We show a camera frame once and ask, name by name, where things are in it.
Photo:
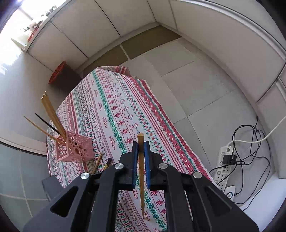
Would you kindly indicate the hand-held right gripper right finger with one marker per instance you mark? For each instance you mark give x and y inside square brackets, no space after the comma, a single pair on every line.
[147,165]

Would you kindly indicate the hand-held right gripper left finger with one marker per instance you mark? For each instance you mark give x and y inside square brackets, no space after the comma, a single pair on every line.
[134,165]

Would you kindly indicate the dark chopstick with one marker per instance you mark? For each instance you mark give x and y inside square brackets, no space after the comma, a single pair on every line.
[108,164]
[47,123]

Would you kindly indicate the wooden chopstick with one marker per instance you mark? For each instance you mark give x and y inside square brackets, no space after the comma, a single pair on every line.
[40,127]
[97,162]
[55,111]
[51,113]
[141,200]

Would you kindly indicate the pink perforated utensil holder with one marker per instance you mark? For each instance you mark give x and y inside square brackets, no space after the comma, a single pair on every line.
[76,151]

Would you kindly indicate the striped patterned tablecloth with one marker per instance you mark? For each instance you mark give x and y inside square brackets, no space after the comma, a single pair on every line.
[116,107]

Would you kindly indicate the white power strip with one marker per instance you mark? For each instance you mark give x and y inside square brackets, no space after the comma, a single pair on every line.
[220,176]

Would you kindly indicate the black power adapter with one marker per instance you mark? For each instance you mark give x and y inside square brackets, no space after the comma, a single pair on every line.
[229,160]

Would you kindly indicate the white round device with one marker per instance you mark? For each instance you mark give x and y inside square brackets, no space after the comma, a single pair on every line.
[230,192]

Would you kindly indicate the olive floor mat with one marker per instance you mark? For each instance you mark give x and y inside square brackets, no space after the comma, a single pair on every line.
[101,60]
[145,41]

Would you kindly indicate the brown trash bin red liner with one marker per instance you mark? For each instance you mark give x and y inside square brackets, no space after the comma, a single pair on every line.
[67,78]

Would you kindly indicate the white kitchen cabinet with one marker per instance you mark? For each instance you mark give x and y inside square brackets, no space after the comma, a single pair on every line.
[223,40]
[93,29]

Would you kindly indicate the white kitchen countertop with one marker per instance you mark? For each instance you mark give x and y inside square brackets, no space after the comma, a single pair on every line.
[42,24]

